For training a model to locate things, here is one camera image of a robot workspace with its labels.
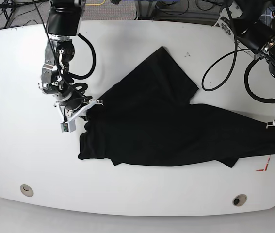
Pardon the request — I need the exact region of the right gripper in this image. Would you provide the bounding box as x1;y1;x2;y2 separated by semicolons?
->
53;93;103;123

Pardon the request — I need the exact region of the black T-shirt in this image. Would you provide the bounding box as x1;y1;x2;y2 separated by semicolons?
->
78;47;275;167

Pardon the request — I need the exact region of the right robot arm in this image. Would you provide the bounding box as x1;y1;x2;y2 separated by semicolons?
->
38;0;99;128

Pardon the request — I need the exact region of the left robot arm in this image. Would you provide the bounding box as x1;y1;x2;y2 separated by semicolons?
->
203;0;275;127

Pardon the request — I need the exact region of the red tape rectangle marking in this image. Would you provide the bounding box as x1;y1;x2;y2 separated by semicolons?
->
255;155;272;172

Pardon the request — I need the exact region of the black tripod stand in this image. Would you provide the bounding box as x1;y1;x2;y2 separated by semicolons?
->
0;0;48;28

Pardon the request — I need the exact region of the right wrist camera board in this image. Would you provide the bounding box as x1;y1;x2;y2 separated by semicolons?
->
60;121;76;133

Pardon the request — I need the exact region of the right table cable grommet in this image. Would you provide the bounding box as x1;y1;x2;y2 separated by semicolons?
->
232;194;247;207

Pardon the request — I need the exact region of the table cable grommet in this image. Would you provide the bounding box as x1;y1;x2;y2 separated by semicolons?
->
20;184;34;197
232;194;247;207

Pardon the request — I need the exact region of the left table cable grommet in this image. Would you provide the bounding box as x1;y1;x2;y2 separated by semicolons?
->
20;184;34;197

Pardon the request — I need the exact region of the yellow cable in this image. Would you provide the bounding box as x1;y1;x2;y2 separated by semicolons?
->
85;0;106;7

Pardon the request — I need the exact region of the aluminium frame post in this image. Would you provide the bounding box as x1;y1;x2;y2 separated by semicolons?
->
134;0;157;20

